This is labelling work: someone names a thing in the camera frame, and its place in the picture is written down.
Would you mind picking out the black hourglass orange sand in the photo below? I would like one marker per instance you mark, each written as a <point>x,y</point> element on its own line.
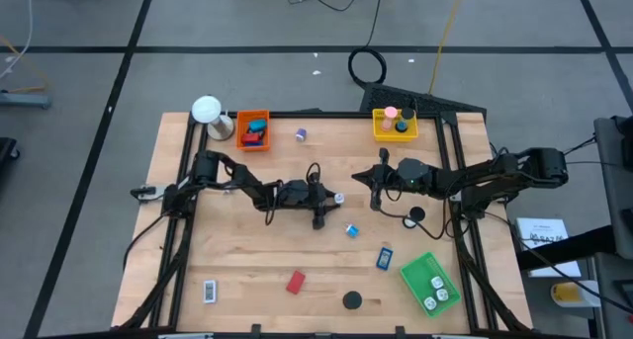
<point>352,300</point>

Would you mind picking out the black hourglass blue sand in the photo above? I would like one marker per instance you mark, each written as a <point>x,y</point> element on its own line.
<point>408,113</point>

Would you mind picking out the blue rectangular plastic case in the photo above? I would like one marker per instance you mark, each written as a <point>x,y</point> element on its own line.
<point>252,144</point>

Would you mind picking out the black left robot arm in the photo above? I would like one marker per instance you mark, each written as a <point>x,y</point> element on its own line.
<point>247,181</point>

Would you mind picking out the black aluminium table frame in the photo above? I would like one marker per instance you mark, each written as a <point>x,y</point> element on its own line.
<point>321,115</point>

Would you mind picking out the yellow and white roll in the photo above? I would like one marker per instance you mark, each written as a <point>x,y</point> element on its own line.
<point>566,293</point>

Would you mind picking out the black hourglass white sand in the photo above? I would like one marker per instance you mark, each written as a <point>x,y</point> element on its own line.
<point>418,213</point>

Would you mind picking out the grey cabinet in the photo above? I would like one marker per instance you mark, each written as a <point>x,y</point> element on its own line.
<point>613,181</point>

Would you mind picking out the red rectangular plastic case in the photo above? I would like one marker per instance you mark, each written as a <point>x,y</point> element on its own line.
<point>250,138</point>
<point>296,282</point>

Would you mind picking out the grey table foot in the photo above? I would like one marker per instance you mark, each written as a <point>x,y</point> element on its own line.
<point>25,100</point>

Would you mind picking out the blue and white charger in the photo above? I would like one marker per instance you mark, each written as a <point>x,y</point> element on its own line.
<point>352,230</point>

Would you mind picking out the orange plastic basket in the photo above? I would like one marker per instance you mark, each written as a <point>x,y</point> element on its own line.
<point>245,116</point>

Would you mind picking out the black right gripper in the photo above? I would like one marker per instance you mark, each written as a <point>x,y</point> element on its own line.
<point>390,176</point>

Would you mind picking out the white booklet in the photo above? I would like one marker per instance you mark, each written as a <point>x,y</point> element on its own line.
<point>544,230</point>

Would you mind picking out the white light bulb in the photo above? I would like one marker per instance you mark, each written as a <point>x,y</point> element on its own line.
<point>207,109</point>

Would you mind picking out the black caster wheel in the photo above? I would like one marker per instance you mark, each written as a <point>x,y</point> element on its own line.
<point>7,151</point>

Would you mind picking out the green plastic basket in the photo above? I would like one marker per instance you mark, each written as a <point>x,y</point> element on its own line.
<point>418,275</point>

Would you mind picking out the purple and white charger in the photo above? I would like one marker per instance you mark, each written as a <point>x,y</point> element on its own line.
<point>339,198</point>
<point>301,134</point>
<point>442,295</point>

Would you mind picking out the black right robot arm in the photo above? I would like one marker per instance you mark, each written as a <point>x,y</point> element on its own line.
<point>484,178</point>

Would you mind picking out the blue digital display device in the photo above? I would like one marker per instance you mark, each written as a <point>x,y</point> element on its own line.
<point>385,258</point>

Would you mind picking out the white digital display device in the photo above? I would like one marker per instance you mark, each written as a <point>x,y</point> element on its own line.
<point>210,291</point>

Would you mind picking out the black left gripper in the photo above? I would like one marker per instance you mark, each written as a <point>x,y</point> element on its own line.
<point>319,205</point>

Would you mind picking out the yellow plastic basket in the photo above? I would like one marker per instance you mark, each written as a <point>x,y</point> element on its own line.
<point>378,134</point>

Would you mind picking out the pink hourglass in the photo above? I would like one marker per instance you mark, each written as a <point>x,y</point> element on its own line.
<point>390,112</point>

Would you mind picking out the black metal bar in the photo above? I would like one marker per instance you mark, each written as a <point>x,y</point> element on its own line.
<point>569,247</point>

